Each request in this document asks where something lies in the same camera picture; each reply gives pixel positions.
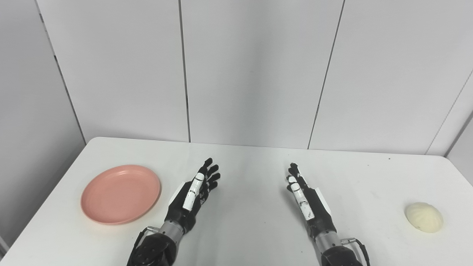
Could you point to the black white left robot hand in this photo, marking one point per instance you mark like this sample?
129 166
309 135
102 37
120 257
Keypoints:
184 210

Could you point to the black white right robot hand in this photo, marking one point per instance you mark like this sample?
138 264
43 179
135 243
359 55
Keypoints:
317 214

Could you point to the pink round plate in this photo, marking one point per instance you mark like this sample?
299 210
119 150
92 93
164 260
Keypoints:
121 194

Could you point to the cream steamed bun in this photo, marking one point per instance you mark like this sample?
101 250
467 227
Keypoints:
424 218

